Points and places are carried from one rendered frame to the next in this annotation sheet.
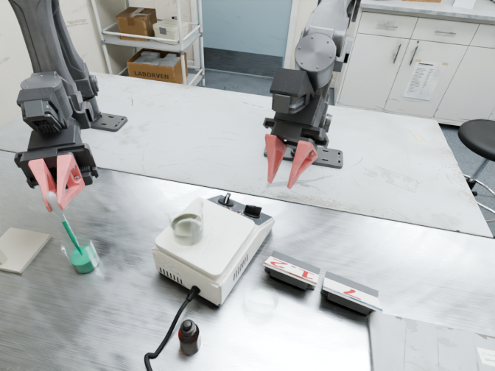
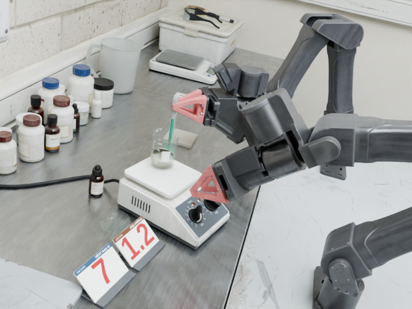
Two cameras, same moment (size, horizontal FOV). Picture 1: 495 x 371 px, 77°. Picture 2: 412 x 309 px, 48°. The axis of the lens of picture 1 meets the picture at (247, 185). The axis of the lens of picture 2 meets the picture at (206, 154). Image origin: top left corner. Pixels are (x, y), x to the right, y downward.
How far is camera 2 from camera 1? 0.84 m
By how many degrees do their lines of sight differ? 72
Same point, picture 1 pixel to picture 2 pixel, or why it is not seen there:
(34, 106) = (219, 67)
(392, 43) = not seen: outside the picture
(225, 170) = (279, 233)
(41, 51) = (284, 65)
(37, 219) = (206, 143)
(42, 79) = (255, 69)
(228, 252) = (142, 178)
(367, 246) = not seen: outside the picture
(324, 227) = (194, 292)
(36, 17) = (297, 47)
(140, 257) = not seen: hidden behind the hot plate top
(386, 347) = (47, 284)
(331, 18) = (349, 122)
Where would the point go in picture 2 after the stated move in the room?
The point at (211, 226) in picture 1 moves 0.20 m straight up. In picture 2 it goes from (168, 175) to (184, 81)
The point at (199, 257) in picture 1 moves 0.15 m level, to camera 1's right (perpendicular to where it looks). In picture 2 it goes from (140, 166) to (122, 208)
